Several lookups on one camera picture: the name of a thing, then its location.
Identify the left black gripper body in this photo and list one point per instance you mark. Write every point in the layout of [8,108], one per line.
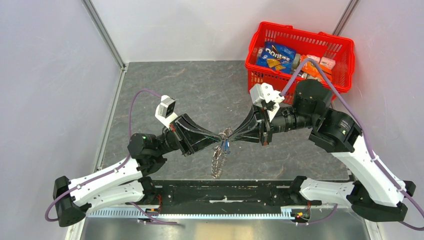
[181,136]

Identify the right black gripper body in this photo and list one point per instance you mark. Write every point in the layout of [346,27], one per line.
[266,126]

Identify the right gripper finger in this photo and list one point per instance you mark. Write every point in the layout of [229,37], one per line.
[251,136]
[250,123]

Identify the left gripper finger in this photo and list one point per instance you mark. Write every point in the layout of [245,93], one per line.
[197,144]
[193,127]

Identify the round keyring disc with keys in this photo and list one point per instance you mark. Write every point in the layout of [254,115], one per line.
[219,158]

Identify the blue-headed key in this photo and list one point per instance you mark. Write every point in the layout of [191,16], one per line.
[225,147]

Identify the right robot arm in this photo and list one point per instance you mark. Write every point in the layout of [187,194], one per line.
[372,195]

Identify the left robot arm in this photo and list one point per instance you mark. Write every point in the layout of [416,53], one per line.
[128,180]

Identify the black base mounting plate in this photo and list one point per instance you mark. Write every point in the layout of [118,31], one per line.
[226,197]

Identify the blue Doritos bag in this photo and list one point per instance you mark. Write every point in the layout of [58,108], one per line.
[276,57]

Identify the orange snack box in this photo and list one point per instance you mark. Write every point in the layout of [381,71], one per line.
[310,69]

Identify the pink small box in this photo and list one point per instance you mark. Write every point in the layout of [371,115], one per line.
[327,63]

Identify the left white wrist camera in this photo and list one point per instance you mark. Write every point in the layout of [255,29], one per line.
[165,110]

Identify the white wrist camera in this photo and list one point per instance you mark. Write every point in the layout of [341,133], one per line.
[165,110]
[266,98]

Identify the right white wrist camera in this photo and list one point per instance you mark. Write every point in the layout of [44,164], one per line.
[266,98]

